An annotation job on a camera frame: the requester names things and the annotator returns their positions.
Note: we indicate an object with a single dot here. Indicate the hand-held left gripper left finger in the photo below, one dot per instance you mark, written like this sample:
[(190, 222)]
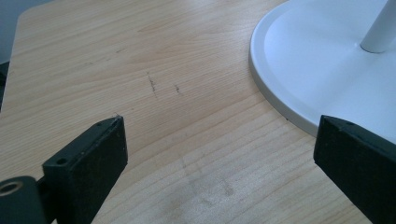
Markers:
[(84, 168)]

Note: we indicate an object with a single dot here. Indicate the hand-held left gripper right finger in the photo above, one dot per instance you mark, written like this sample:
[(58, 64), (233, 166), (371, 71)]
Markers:
[(358, 161)]

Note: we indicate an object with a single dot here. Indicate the white round lamp base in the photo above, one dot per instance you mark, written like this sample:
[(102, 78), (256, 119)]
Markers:
[(314, 65)]

